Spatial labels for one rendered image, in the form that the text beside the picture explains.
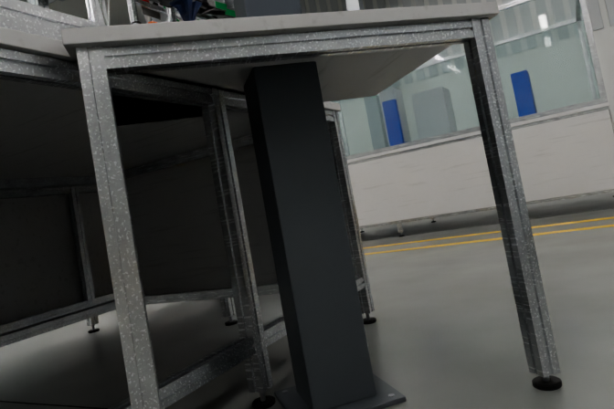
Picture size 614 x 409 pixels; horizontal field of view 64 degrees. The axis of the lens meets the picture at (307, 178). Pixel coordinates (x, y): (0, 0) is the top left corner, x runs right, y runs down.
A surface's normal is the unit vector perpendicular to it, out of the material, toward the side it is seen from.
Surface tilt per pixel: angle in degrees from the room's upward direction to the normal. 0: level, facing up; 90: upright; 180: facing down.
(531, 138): 90
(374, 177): 90
